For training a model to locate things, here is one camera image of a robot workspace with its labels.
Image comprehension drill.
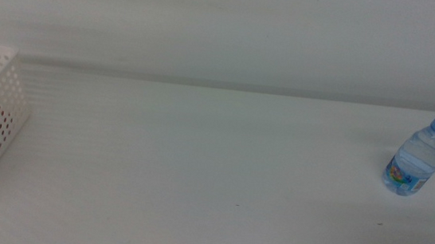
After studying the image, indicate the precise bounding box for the clear water bottle blue cap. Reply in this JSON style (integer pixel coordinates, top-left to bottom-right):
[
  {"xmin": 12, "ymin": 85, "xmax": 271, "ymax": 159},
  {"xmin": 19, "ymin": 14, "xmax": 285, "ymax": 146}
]
[{"xmin": 380, "ymin": 109, "xmax": 435, "ymax": 200}]

